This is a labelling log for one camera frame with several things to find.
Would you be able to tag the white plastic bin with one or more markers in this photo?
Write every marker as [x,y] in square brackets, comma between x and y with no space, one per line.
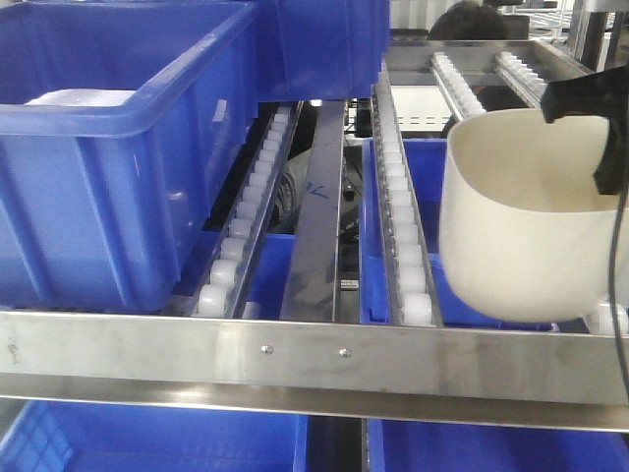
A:
[524,235]

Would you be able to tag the stainless steel shelf rack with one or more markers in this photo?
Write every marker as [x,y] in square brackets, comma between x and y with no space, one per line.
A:
[562,380]

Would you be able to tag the white roller track centre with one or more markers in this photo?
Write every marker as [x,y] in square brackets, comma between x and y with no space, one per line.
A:
[412,294]

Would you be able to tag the person with dark hair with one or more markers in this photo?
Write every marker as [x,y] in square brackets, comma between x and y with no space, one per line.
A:
[469,20]

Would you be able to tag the blue crate bottom right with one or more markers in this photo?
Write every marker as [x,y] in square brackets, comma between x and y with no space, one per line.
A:
[421,446]

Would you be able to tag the blue crate rear centre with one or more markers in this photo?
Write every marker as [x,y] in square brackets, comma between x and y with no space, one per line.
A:
[325,50]

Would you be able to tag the white roller track upper right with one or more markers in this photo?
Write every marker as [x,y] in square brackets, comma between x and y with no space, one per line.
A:
[520,77]

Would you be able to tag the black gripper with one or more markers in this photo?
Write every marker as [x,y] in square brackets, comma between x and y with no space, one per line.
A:
[603,94]

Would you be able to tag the blue crate lower layer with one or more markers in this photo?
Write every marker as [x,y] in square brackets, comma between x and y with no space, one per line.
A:
[426,169]

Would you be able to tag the steel divider bar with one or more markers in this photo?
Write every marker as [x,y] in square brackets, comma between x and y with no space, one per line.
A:
[311,291]

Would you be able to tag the large blue crate left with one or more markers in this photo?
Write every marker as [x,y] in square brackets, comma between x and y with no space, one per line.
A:
[119,124]

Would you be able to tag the white roller track left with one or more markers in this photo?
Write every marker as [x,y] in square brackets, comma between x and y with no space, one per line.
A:
[245,216]

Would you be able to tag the blue crate bottom left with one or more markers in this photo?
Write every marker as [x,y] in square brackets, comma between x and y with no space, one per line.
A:
[73,436]

